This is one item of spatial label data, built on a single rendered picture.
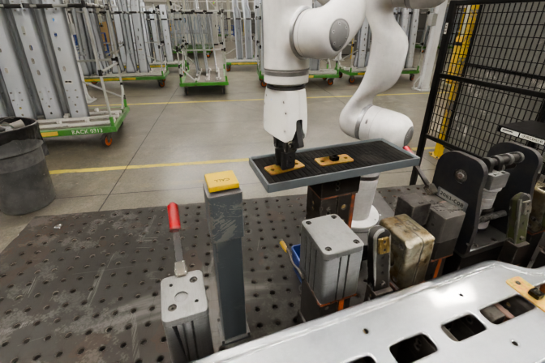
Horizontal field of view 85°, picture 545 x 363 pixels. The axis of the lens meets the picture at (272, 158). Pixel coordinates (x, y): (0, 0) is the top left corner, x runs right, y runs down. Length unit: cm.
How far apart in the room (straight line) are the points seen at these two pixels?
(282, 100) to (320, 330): 39
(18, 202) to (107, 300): 216
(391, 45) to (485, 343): 68
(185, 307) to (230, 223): 19
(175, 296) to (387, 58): 76
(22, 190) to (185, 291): 265
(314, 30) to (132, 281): 92
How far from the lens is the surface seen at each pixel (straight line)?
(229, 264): 71
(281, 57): 54
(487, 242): 90
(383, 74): 93
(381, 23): 93
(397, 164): 72
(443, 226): 73
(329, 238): 54
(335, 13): 50
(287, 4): 54
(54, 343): 106
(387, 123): 95
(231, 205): 61
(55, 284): 122
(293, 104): 55
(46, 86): 463
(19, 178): 305
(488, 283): 73
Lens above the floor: 145
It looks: 25 degrees down
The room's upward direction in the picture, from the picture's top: straight up
